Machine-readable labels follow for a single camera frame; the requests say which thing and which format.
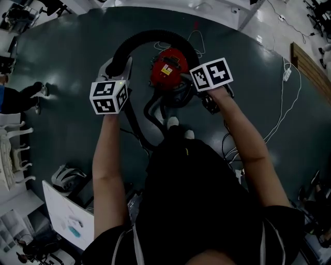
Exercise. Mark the person's black clothing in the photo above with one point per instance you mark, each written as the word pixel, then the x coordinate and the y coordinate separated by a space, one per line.
pixel 191 202

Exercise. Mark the grey white headset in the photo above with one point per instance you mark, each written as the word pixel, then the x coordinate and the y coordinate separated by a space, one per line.
pixel 67 178

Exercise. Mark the white power strip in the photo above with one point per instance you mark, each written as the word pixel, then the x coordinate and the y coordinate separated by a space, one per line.
pixel 282 17

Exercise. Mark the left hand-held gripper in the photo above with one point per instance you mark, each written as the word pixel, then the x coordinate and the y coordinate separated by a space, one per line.
pixel 108 97

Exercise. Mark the white packet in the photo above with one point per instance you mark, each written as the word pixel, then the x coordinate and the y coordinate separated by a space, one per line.
pixel 75 221

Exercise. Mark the teal packet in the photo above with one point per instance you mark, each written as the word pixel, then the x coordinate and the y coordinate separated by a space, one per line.
pixel 74 231

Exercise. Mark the white carved chair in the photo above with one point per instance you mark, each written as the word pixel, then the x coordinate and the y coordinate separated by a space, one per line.
pixel 13 155

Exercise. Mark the person's left forearm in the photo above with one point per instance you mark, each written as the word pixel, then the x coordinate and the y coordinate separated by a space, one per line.
pixel 108 168

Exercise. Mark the red vacuum cleaner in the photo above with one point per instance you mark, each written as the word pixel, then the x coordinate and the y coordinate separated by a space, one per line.
pixel 168 70

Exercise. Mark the person's right forearm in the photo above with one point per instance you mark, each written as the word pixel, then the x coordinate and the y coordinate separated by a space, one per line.
pixel 248 150

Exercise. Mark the person's right white shoe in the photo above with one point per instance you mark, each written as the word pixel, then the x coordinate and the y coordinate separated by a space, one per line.
pixel 189 134

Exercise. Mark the person's white shoe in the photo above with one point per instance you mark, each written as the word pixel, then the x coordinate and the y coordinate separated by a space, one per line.
pixel 172 123
pixel 189 134

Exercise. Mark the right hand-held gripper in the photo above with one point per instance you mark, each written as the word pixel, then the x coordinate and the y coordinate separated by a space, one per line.
pixel 212 73

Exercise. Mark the white marble table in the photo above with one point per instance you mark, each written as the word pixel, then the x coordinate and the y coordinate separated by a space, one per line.
pixel 69 209

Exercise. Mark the person's left white shoe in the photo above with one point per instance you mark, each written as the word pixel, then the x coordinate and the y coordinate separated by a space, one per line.
pixel 172 123

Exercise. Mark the grey metal frame beam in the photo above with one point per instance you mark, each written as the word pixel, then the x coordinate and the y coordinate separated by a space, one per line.
pixel 252 13

